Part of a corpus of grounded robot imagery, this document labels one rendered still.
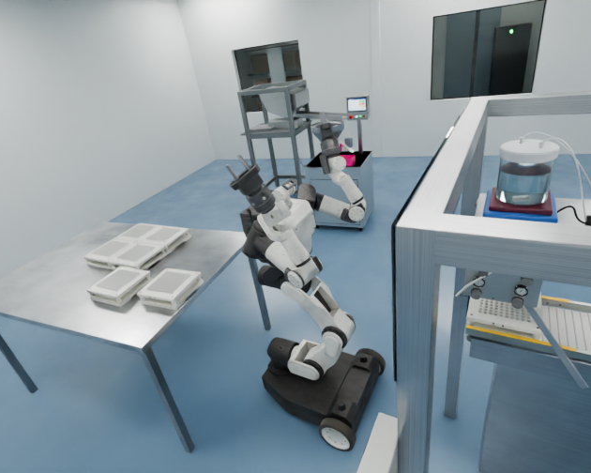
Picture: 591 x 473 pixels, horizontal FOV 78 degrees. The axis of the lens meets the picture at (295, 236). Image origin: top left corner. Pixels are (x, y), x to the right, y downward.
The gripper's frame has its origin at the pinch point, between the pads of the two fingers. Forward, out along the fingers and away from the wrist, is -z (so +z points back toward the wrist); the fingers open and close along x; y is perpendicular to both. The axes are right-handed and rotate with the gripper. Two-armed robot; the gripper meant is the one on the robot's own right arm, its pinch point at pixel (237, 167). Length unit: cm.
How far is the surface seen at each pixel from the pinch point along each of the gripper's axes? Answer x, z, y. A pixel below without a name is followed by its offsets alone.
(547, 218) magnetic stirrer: 52, 53, 65
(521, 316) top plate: 40, 95, 55
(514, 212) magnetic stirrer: 49, 51, 57
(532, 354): 32, 102, 62
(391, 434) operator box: -25, 49, 74
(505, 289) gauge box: 35, 72, 58
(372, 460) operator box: -32, 46, 77
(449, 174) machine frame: 16, 7, 75
